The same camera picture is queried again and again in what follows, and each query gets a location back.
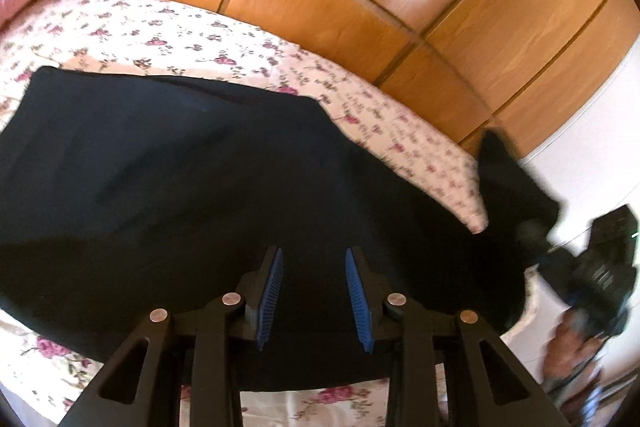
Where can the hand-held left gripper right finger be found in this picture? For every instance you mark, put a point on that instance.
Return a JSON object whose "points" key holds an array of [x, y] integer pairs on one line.
{"points": [[361, 302]]}

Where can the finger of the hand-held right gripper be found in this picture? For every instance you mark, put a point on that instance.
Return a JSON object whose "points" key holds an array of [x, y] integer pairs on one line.
{"points": [[536, 239]]}

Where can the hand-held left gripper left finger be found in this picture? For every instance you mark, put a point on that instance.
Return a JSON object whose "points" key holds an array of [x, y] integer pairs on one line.
{"points": [[268, 302]]}

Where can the black pants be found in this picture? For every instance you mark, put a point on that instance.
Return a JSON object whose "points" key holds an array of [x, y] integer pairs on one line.
{"points": [[175, 187]]}

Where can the person's right hand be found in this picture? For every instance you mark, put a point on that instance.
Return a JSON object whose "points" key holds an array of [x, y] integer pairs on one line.
{"points": [[570, 352]]}

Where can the floral bedsheet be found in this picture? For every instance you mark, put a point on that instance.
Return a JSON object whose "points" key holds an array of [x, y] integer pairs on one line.
{"points": [[150, 32]]}

